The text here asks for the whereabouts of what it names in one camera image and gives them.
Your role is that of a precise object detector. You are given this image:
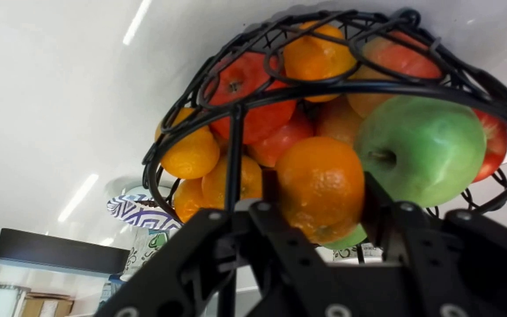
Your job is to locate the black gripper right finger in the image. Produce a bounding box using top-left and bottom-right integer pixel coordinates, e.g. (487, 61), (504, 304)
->
(362, 174), (507, 317)

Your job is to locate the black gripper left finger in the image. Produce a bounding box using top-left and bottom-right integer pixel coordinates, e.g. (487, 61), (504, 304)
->
(94, 197), (339, 317)

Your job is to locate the small orange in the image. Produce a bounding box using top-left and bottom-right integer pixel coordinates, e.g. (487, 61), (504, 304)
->
(274, 133), (369, 246)

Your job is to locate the green apple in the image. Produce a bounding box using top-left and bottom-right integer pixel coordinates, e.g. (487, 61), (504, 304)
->
(353, 95), (492, 211)
(323, 222), (371, 253)

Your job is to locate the dark rectangular panel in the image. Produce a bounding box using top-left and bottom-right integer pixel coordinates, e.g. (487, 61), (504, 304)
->
(0, 225), (133, 278)

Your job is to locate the red yellow apple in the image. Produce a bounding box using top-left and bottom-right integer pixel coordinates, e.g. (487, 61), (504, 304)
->
(348, 30), (448, 119)

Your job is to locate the brown cardboard box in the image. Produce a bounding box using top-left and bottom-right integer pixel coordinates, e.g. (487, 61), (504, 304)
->
(17, 290), (78, 317)

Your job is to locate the black two-tier wire basket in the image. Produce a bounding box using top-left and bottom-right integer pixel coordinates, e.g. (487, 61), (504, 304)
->
(142, 5), (507, 237)

